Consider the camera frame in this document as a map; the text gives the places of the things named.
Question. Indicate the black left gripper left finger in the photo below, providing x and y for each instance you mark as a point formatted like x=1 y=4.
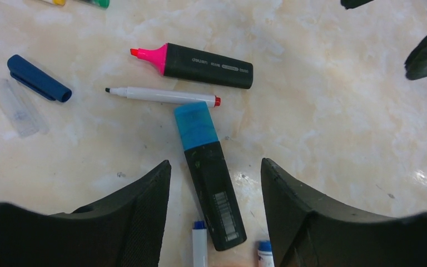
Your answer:
x=124 y=228

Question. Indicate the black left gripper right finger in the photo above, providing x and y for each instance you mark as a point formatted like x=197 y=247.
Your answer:
x=309 y=228

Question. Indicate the small blue capped marker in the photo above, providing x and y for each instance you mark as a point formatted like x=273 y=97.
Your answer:
x=199 y=244

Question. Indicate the blue capped black highlighter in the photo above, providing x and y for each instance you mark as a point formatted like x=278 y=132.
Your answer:
x=210 y=175

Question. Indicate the red capped white marker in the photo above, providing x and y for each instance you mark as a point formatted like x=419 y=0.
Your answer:
x=164 y=96

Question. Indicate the clear teal pen cap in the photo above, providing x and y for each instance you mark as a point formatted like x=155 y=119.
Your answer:
x=20 y=110

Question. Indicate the pink capped black highlighter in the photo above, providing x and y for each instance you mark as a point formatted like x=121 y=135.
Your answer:
x=175 y=61

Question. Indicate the dark blue pen cap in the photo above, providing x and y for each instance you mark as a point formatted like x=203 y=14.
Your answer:
x=37 y=80

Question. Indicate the green gel pen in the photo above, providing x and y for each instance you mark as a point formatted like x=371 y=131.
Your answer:
x=98 y=3

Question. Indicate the yellow capped white pen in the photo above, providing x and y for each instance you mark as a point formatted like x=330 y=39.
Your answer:
x=56 y=2

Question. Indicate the blue capped white marker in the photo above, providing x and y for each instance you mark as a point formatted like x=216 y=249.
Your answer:
x=264 y=254

